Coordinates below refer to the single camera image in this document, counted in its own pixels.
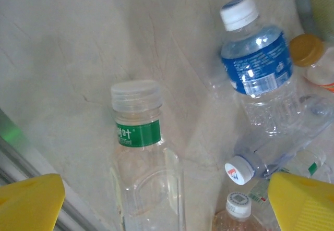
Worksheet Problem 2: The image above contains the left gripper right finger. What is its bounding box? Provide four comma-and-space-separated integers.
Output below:
267, 172, 334, 231

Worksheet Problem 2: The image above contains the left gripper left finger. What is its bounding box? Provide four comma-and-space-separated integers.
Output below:
0, 173, 66, 231

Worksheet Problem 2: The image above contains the clear bottle green white label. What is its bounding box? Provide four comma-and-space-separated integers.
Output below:
246, 149, 332, 208

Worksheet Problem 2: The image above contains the amber drink bottle white cap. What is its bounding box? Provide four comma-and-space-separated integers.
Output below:
212, 191, 281, 231

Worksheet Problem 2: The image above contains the clear bottle white logo cap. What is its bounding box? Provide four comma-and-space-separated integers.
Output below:
224, 94, 334, 186

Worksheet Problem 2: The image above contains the clear bottle green neck band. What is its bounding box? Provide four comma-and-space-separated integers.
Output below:
109, 79, 187, 231

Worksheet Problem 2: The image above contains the blue label water bottle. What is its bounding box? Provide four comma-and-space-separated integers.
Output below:
219, 0, 303, 138

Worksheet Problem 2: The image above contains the bottle with orange cap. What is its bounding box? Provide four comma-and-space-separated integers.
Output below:
289, 33, 334, 93

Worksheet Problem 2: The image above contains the mesh waste bin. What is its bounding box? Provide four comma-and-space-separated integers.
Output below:
293, 0, 334, 44

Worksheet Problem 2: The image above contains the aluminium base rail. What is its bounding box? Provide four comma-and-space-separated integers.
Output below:
0, 107, 105, 231

